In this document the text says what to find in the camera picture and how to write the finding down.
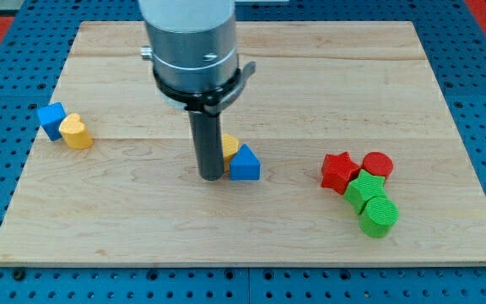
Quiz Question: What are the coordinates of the green cylinder block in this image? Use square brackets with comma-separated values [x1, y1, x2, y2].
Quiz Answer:
[359, 197, 399, 238]

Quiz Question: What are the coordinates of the yellow heart block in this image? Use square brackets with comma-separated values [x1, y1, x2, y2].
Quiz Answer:
[58, 113, 94, 149]

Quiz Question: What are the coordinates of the yellow hexagon block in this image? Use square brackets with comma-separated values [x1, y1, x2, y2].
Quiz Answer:
[221, 133, 240, 171]

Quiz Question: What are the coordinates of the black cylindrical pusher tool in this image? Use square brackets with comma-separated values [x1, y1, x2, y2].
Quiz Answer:
[189, 111, 224, 181]

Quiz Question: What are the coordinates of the black clamp ring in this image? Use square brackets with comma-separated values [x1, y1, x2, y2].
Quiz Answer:
[152, 61, 257, 117]

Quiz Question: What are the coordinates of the green star block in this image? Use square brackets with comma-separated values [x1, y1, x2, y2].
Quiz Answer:
[343, 170, 387, 214]

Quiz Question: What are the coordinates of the blue cube block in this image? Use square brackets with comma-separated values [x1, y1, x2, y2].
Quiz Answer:
[37, 102, 67, 141]

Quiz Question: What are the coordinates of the blue triangle block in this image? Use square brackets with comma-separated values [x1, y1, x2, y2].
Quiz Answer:
[229, 144, 261, 181]

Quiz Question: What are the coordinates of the red star block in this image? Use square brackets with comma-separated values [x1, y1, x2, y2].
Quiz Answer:
[321, 151, 360, 195]

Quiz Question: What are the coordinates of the wooden board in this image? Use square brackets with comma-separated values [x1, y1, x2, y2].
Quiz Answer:
[0, 21, 486, 268]

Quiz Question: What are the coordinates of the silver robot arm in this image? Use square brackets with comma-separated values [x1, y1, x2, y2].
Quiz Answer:
[138, 0, 245, 114]

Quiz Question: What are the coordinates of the red cylinder block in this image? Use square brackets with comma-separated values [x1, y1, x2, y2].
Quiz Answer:
[361, 151, 394, 179]

